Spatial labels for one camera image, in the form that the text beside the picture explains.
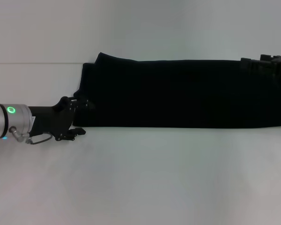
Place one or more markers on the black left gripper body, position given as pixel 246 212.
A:
pixel 51 119

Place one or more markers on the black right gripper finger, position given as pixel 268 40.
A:
pixel 267 57
pixel 255 65

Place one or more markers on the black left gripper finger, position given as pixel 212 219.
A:
pixel 72 133
pixel 85 104

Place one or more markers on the black t-shirt with FREE print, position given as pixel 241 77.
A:
pixel 178 93

